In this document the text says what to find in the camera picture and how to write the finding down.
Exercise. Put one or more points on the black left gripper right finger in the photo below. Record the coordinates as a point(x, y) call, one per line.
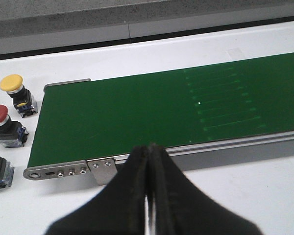
point(178, 207)

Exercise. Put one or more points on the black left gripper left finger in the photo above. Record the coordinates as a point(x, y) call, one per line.
point(119, 209)

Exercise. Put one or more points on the green conveyor belt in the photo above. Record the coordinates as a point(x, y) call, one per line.
point(272, 71)

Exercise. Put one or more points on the grey stone counter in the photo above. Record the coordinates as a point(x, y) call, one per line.
point(28, 17)

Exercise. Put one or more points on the aluminium conveyor frame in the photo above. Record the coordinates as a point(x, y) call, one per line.
point(71, 170)

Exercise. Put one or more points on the yellow push button switch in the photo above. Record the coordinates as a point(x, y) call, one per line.
point(23, 101)
point(6, 173)

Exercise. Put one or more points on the red push button switch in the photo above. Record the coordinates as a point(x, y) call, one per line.
point(12, 133)

